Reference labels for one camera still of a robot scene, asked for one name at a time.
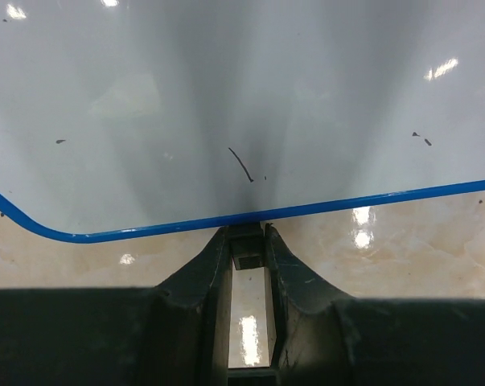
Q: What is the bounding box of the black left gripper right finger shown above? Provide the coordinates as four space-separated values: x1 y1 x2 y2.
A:
265 225 485 385

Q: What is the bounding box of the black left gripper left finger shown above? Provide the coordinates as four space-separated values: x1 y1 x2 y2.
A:
0 228 231 385

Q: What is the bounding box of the blue framed whiteboard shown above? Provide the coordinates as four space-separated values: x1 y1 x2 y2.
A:
0 1 485 244

